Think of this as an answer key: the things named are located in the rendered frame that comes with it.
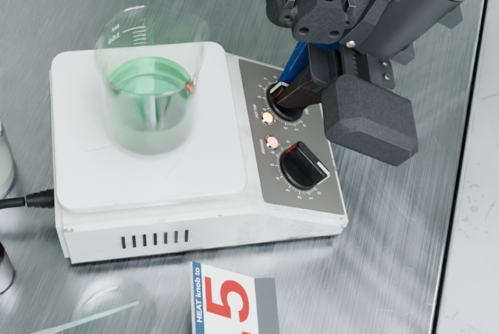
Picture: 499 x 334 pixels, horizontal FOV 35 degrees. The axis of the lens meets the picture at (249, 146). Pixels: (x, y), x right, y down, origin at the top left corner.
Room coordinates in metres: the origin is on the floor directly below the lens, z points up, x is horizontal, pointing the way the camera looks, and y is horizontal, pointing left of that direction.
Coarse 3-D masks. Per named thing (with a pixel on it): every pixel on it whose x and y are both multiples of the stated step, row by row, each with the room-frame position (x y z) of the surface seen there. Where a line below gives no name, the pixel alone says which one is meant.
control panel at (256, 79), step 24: (264, 72) 0.34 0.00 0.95; (264, 96) 0.32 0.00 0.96; (264, 120) 0.30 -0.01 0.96; (312, 120) 0.32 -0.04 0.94; (264, 144) 0.28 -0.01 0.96; (288, 144) 0.29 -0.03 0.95; (312, 144) 0.30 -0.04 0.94; (264, 168) 0.26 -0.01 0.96; (264, 192) 0.24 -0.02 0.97; (288, 192) 0.25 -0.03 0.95; (312, 192) 0.26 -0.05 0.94; (336, 192) 0.27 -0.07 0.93
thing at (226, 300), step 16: (208, 272) 0.19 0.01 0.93; (208, 288) 0.18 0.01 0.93; (224, 288) 0.19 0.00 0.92; (240, 288) 0.19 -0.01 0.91; (208, 304) 0.17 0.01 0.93; (224, 304) 0.17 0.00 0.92; (240, 304) 0.18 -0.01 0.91; (208, 320) 0.16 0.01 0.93; (224, 320) 0.16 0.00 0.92; (240, 320) 0.17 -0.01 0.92
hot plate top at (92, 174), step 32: (64, 64) 0.30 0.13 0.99; (224, 64) 0.32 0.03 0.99; (64, 96) 0.27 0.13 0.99; (96, 96) 0.28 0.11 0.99; (224, 96) 0.29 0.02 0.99; (64, 128) 0.25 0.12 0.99; (96, 128) 0.25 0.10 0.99; (224, 128) 0.27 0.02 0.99; (64, 160) 0.23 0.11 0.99; (96, 160) 0.23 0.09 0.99; (128, 160) 0.23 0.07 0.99; (160, 160) 0.24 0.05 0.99; (192, 160) 0.24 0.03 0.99; (224, 160) 0.25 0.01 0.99; (64, 192) 0.20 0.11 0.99; (96, 192) 0.21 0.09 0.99; (128, 192) 0.21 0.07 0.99; (160, 192) 0.22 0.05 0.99; (192, 192) 0.22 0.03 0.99; (224, 192) 0.22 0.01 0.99
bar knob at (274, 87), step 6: (282, 84) 0.32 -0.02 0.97; (288, 84) 0.33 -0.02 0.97; (270, 90) 0.33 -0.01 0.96; (276, 90) 0.32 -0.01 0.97; (282, 90) 0.32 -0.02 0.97; (270, 96) 0.32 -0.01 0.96; (276, 96) 0.32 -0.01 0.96; (270, 102) 0.32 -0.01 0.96; (276, 102) 0.32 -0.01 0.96; (276, 108) 0.31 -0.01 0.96; (282, 108) 0.32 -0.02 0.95; (288, 108) 0.32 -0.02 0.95; (294, 108) 0.32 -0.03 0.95; (300, 108) 0.32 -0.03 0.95; (276, 114) 0.31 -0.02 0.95; (282, 114) 0.31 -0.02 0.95; (288, 114) 0.31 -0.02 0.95; (294, 114) 0.32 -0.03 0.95; (300, 114) 0.32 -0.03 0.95; (288, 120) 0.31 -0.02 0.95; (294, 120) 0.31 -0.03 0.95
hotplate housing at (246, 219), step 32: (256, 192) 0.24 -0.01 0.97; (64, 224) 0.19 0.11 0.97; (96, 224) 0.20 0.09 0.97; (128, 224) 0.20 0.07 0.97; (160, 224) 0.21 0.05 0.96; (192, 224) 0.21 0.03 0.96; (224, 224) 0.22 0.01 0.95; (256, 224) 0.23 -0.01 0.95; (288, 224) 0.23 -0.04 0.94; (320, 224) 0.24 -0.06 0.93; (96, 256) 0.19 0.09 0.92; (128, 256) 0.20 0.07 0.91
